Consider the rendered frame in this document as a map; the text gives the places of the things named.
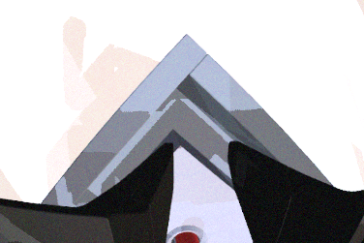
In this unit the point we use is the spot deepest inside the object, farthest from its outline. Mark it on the red peg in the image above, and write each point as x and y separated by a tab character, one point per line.
186	237

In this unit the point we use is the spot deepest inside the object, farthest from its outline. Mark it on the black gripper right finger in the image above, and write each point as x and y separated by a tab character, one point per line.
283	205

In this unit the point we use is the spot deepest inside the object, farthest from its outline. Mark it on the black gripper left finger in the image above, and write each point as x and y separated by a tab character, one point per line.
137	210

